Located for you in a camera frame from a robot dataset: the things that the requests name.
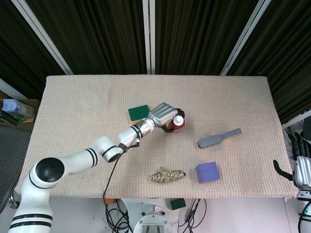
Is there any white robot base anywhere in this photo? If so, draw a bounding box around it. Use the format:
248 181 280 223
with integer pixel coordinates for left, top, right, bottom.
121 198 180 233

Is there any grey mesh office chair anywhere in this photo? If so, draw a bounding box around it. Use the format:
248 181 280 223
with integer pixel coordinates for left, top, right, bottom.
0 125 32 214

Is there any red bottle with white cap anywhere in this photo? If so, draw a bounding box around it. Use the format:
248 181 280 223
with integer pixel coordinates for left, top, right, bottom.
169 115 186 132

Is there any woven straw bundle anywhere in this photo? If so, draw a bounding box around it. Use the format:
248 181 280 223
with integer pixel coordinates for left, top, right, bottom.
149 166 187 183

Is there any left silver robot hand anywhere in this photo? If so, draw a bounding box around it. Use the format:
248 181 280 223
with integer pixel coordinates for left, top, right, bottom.
148 102 186 133

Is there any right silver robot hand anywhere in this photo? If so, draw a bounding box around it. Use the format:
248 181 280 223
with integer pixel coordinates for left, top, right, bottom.
273 132 311 190

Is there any beige woven tablecloth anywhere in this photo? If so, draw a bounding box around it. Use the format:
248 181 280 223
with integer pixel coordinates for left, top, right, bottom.
15 74 300 201

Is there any grey plastic brush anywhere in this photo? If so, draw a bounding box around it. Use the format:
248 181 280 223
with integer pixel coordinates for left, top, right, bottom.
197 128 242 149

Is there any green and yellow sponge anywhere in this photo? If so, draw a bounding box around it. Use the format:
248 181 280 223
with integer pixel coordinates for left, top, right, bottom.
128 104 151 122

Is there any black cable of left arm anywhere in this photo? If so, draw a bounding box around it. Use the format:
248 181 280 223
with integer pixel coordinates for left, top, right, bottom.
103 142 140 233

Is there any small green sponge block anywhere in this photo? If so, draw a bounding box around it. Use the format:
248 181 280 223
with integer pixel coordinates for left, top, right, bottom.
170 198 187 211

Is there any cardboard box with clutter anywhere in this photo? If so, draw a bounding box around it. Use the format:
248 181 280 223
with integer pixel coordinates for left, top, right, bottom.
0 90 41 127

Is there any purple foam cube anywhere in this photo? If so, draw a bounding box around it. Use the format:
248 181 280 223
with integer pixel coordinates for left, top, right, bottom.
195 162 221 184

